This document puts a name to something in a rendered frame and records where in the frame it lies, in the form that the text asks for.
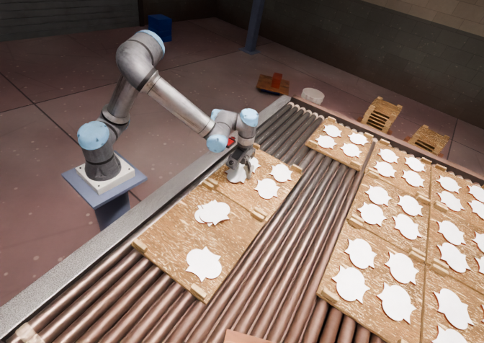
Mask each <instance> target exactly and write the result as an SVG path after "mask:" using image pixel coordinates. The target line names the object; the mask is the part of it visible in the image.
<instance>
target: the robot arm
mask: <svg viewBox="0 0 484 343"><path fill-rule="evenodd" d="M164 53H165V47H164V44H163V41H162V40H161V38H160V37H159V36H158V35H157V34H156V33H154V32H151V31H150V30H141V31H139V32H136V33H135V34H134V35H133V36H132V37H131V38H130V39H128V40H126V41H125V42H124V43H122V44H121V45H120V46H119V48H118V49H117V52H116V63H117V67H118V68H119V71H120V73H121V74H120V77H119V80H118V82H117V85H116V87H115V90H114V92H113V94H112V97H111V100H110V101H109V104H106V105H105V106H103V108H102V111H101V114H100V116H99V117H98V119H97V120H96V121H91V122H89V123H85V124H84V125H82V126H81V127H80V128H79V130H78V132H77V137H78V142H79V145H80V146H81V150H82V152H83V154H84V158H85V160H86V162H85V167H84V170H85V173H86V175H87V177H88V178H89V179H91V180H93V181H97V182H103V181H107V180H110V179H113V178H114V177H116V176H117V175H118V174H119V173H120V172H121V169H122V166H121V163H120V160H119V159H118V158H117V157H116V156H115V154H114V151H113V147H112V146H113V144H114V143H115V141H116V140H117V139H118V138H119V137H120V135H121V134H122V133H123V131H124V130H125V129H126V128H127V127H128V125H129V123H130V113H129V111H130V109H131V107H132V105H133V103H134V101H135V99H136V97H137V95H138V92H145V93H146V94H148V95H149V96H150V97H152V98H153V99H154V100H156V101H157V102H158V103H159V104H161V105H162V106H163V107H165V108H166V109H167V110H168V111H169V112H171V113H172V114H173V115H175V116H176V117H177V118H179V119H180V120H181V121H182V122H183V123H185V124H186V125H188V126H189V127H190V128H191V129H193V130H194V131H195V132H196V133H198V134H199V135H201V136H202V137H203V138H204V139H205V140H206V141H207V147H208V149H209V150H210V151H212V152H214V153H220V152H222V151H224V150H225V147H226V146H227V144H228V139H229V136H230V132H231V130H237V131H238V138H237V140H238V141H237V144H238V147H237V148H236V150H235V151H234V152H233V153H232V154H231V155H230V156H229V157H228V160H227V162H226V163H225V165H226V166H227V167H229V168H231V169H232V170H235V169H236V167H237V166H238V164H239V163H240V164H245V166H244V167H243V169H244V170H245V172H246V178H247V179H250V178H251V173H252V171H253V170H254V165H251V162H250V161H249V159H250V158H251V159H252V158H253V157H254V155H253V153H254V154H255V151H256V149H255V148H253V145H254V138H255V134H256V127H257V125H258V119H259V115H258V113H257V111H255V110H253V109H249V108H248V109H244V110H242V111H241V113H237V112H230V111H226V110H217V109H214V110H213V111H212V114H211V117H209V116H207V115H206V114H205V113H204V112H203V111H202V110H201V109H199V108H198V107H197V106H196V105H194V104H193V103H192V102H190V101H189V100H188V99H187V98H186V97H185V96H184V95H182V94H181V93H180V92H178V91H177V90H176V89H175V88H174V87H173V86H172V85H170V84H169V83H168V82H167V81H165V80H164V79H163V78H162V77H160V76H159V74H158V70H157V69H156V66H157V64H158V62H159V61H160V60H161V59H162V58H163V56H164Z"/></svg>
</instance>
